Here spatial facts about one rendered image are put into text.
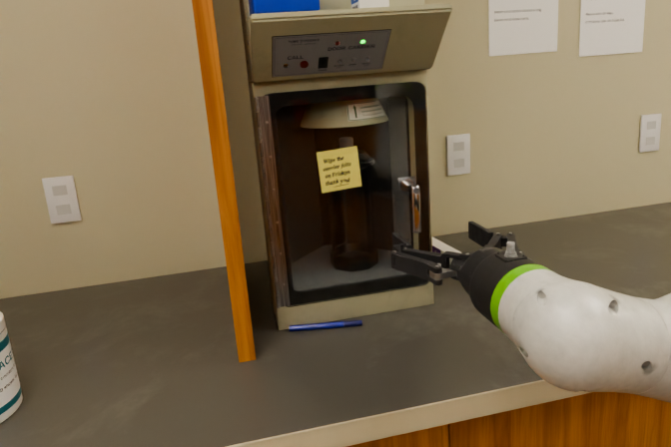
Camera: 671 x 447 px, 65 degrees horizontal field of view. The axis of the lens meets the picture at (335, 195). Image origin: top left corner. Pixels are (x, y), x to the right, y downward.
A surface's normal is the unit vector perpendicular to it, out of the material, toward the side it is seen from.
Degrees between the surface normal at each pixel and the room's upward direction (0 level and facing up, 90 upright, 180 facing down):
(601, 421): 90
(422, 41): 135
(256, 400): 0
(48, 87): 90
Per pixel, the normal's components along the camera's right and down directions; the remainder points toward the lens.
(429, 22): 0.21, 0.84
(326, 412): -0.07, -0.97
